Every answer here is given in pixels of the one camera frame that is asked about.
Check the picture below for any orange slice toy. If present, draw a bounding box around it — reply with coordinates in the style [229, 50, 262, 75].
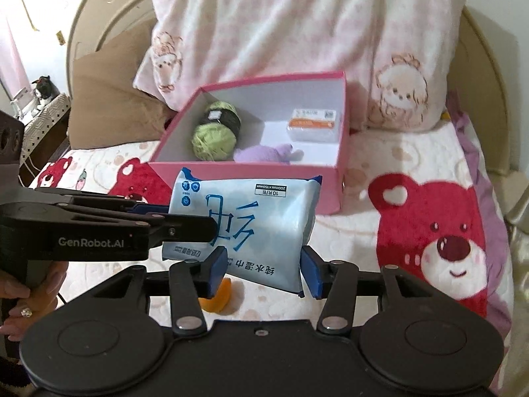
[199, 278, 232, 314]

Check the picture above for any blue wet wipes pack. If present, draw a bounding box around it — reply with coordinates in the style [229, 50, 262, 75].
[161, 168, 323, 297]

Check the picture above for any green yarn ball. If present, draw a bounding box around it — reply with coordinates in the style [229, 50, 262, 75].
[191, 101, 241, 161]

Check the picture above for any purple plush toy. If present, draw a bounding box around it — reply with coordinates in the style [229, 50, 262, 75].
[233, 144, 304, 163]

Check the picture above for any white orange card box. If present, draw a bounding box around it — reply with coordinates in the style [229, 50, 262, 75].
[287, 109, 340, 143]

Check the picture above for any person left hand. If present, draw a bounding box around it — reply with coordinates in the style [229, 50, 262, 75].
[1, 262, 69, 341]

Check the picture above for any patterned nightstand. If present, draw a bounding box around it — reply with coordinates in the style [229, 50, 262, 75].
[19, 93, 71, 187]

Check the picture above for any brown pillow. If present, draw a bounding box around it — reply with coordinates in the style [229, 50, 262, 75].
[68, 21, 175, 150]

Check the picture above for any dark figurine on nightstand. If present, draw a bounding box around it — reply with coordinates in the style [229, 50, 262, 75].
[31, 75, 59, 102]

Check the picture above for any red bear bed sheet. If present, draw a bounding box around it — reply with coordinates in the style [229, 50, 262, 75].
[18, 107, 516, 397]

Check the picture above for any pink cardboard box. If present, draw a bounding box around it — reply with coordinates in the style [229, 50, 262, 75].
[150, 72, 350, 215]

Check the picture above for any beige striped curtain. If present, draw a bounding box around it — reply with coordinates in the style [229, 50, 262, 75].
[502, 171, 528, 396]

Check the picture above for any pink cartoon pillow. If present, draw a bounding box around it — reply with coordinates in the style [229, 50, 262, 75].
[134, 0, 466, 132]

